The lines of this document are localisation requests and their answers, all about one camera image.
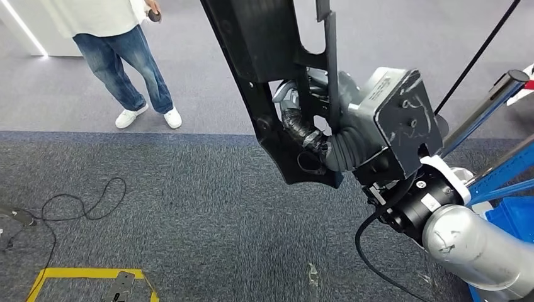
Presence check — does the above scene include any chrome stanchion post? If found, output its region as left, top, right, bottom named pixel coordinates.
left=438, top=69, right=531, bottom=159

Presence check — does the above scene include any long black plastic part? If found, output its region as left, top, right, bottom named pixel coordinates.
left=200, top=0, right=345, bottom=189

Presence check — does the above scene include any yellow floor tape square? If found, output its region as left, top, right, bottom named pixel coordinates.
left=25, top=267, right=160, bottom=302

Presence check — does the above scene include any blue plastic bin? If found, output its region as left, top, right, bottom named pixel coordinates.
left=469, top=196, right=534, bottom=302

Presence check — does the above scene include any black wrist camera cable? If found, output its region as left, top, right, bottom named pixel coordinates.
left=355, top=172, right=431, bottom=302

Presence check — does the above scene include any thin black barrier belt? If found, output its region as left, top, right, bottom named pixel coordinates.
left=433, top=0, right=522, bottom=115

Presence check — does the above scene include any person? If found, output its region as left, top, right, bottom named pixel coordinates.
left=39, top=0, right=183, bottom=130

